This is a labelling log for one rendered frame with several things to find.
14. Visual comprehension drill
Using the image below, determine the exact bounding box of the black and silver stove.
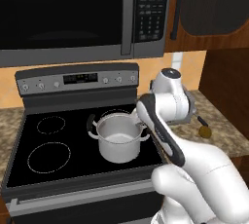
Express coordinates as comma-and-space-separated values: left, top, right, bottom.
0, 61, 173, 224

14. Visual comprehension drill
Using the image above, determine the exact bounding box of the black microwave oven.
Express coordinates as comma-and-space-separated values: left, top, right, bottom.
0, 0, 174, 68

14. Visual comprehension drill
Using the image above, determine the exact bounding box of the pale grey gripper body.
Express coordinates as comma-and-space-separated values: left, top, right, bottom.
167, 91, 197, 126

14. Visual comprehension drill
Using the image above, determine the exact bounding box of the black cupboard handle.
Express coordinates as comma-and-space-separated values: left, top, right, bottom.
170, 0, 185, 41

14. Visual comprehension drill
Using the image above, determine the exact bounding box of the dark brown cupboard door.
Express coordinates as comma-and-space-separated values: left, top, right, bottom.
164, 0, 249, 54

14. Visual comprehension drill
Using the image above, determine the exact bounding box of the silver pot with black handles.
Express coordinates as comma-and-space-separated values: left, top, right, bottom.
86, 112, 152, 165

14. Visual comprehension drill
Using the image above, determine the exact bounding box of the silver microwave handle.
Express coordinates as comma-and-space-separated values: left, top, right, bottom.
121, 0, 135, 56

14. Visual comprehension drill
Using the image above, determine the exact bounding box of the white wall outlet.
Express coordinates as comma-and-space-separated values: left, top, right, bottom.
171, 51, 185, 73

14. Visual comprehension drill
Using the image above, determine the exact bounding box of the silver oven door handle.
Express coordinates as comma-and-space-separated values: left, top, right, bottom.
5, 179, 157, 218

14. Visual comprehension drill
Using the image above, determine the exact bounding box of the brown wooden cabinet side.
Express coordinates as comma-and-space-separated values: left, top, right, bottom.
197, 47, 249, 132

